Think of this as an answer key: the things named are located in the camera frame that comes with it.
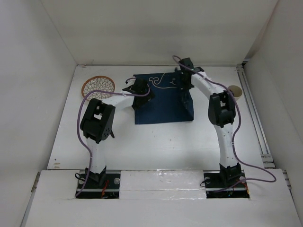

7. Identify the dark blue cloth napkin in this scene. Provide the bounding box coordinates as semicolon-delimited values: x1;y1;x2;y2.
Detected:
134;72;194;125

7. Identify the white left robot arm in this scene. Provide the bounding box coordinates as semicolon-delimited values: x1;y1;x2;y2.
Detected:
77;77;155;188

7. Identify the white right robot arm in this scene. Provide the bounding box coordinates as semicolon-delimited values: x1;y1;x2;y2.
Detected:
173;55;243;188

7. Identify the floral plate with orange rim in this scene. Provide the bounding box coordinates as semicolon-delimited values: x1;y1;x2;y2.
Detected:
81;76;116;100

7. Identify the beige paper cup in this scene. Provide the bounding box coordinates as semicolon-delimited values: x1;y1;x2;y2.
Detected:
228;85;243;102

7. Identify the white foam block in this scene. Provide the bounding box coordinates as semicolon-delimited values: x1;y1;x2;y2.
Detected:
119;170;206;200

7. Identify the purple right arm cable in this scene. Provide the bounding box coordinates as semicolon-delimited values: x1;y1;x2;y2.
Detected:
172;55;277;193

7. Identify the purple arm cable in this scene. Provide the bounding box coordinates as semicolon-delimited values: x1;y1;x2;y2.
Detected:
172;55;277;193
75;78;152;197

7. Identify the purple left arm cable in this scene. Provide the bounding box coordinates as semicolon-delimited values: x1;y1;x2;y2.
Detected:
75;78;152;197

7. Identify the aluminium rail right side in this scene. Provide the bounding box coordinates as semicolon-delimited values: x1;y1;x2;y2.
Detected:
236;64;276;169

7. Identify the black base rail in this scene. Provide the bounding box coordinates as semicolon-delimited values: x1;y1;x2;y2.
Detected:
75;170;250;200

